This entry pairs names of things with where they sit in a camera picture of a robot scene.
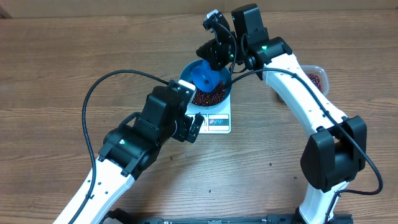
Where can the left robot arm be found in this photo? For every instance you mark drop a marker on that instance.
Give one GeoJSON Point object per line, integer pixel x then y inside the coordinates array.
{"type": "Point", "coordinates": [131, 148]}

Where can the blue plastic measuring scoop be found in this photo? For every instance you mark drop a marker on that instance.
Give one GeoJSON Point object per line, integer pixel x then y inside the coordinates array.
{"type": "Point", "coordinates": [203, 77]}

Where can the clear plastic container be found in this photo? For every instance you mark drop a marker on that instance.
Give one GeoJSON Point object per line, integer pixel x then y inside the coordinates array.
{"type": "Point", "coordinates": [321, 77]}

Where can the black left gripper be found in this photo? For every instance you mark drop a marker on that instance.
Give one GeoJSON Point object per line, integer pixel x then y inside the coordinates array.
{"type": "Point", "coordinates": [183, 134]}

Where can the teal metal bowl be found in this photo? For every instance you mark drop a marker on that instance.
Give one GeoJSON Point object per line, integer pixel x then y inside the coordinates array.
{"type": "Point", "coordinates": [224, 75]}

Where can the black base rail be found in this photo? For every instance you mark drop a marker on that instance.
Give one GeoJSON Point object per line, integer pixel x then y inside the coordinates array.
{"type": "Point", "coordinates": [120, 216]}

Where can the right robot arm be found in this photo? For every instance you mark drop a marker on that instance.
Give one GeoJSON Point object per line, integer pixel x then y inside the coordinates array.
{"type": "Point", "coordinates": [336, 146]}

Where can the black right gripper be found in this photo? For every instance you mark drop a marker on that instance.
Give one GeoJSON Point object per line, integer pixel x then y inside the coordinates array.
{"type": "Point", "coordinates": [215, 55]}

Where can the white digital kitchen scale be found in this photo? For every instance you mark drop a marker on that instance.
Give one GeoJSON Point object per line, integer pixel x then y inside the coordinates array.
{"type": "Point", "coordinates": [217, 118]}

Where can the red adzuki beans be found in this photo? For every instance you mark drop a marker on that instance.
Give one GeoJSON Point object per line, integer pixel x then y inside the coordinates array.
{"type": "Point", "coordinates": [216, 96]}

